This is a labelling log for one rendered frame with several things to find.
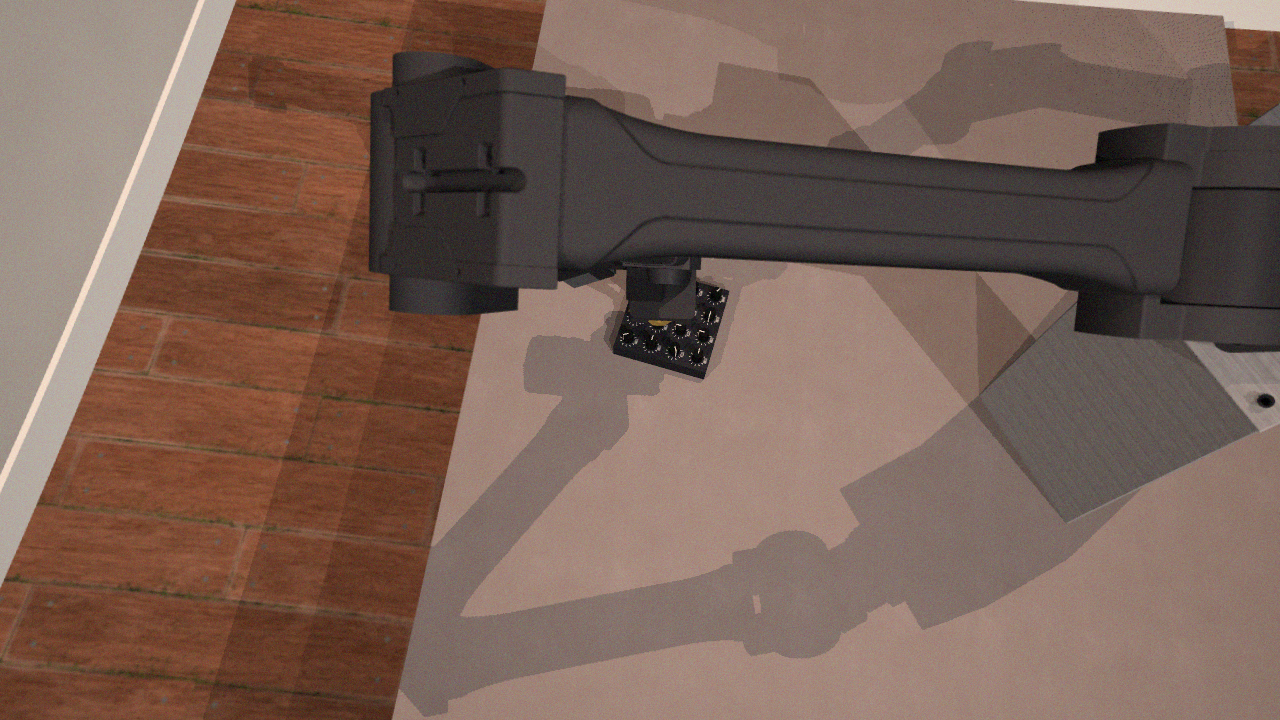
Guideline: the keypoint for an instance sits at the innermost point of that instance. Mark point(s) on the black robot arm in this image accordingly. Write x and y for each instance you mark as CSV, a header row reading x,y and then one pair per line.
x,y
587,185

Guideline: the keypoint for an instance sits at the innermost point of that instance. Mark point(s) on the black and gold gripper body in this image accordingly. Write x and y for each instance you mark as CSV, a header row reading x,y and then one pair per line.
x,y
678,304

